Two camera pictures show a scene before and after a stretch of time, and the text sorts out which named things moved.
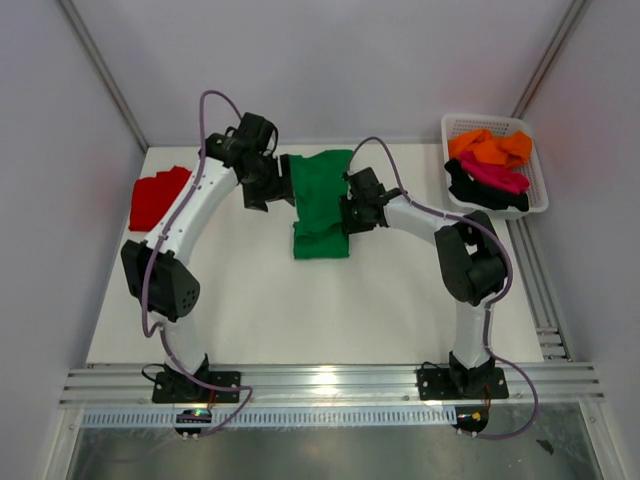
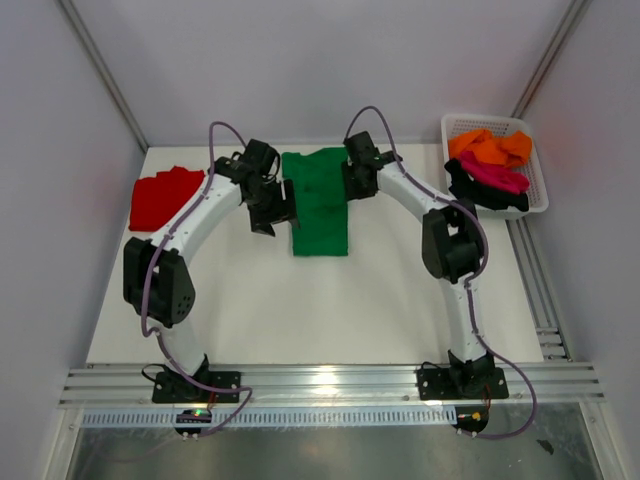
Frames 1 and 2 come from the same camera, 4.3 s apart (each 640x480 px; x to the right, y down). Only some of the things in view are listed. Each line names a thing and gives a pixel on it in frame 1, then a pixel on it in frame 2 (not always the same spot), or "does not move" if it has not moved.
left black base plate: [162, 391] does not move
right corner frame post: [571, 17] does not move
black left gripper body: [265, 185] to [268, 207]
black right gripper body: [354, 219] to [354, 188]
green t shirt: [319, 188] does not move
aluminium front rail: [334, 386] does not move
